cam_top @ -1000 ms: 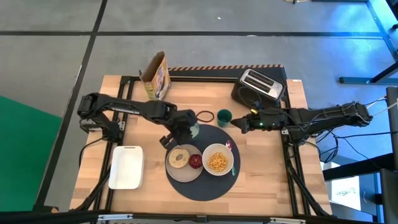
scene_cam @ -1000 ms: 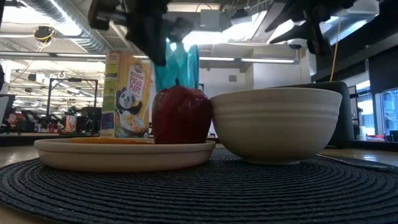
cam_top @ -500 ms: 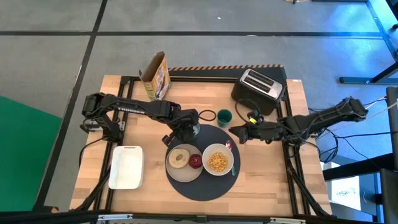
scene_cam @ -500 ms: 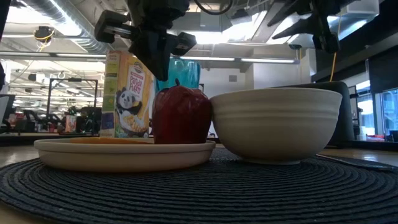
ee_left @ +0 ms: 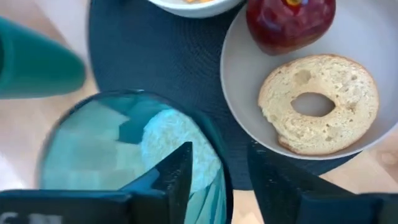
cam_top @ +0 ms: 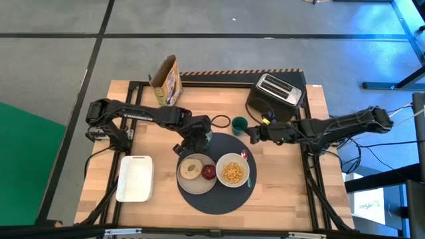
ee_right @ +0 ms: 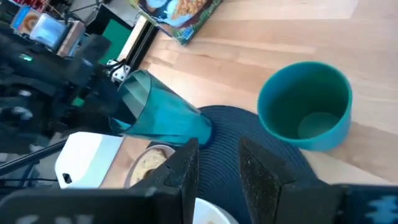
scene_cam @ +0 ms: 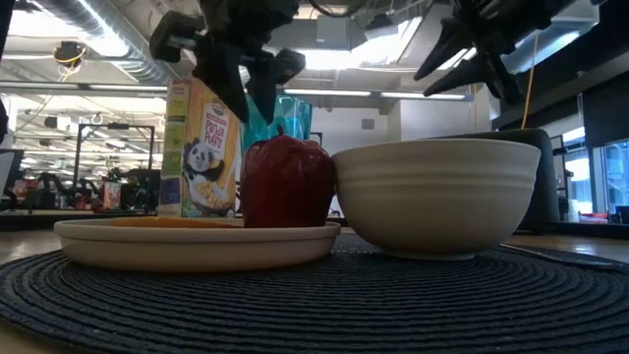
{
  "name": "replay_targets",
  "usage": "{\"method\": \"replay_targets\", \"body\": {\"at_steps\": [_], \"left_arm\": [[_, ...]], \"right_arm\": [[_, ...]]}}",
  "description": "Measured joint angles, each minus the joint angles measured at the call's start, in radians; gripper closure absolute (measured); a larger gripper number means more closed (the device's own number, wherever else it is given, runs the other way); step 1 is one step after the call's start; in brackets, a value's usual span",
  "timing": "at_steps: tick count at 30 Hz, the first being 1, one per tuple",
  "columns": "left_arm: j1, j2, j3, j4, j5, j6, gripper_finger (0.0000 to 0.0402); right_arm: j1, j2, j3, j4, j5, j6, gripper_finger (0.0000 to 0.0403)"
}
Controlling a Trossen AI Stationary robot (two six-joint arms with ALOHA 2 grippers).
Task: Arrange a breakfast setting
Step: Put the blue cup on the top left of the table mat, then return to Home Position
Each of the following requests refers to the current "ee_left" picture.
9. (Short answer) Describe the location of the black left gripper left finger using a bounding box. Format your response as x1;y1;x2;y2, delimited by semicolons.
0;141;194;224

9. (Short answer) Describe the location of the dark round woven placemat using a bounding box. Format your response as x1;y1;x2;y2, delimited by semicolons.
88;0;358;191

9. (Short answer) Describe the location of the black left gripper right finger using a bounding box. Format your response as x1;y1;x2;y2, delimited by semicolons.
247;140;398;224

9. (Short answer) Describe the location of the green plastic cup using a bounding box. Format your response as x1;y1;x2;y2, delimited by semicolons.
0;16;86;100

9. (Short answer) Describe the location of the red apple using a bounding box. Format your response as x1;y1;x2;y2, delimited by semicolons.
246;0;337;57

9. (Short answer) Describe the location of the cream ceramic plate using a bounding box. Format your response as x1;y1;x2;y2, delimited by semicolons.
220;0;398;161

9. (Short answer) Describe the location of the bagel half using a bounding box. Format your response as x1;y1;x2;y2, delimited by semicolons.
257;54;380;156

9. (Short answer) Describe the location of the cream ceramic bowl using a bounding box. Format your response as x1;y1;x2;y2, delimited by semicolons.
147;0;246;19

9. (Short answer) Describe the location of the teal faceted glass tumbler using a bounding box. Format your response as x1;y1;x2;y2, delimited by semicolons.
36;89;234;224

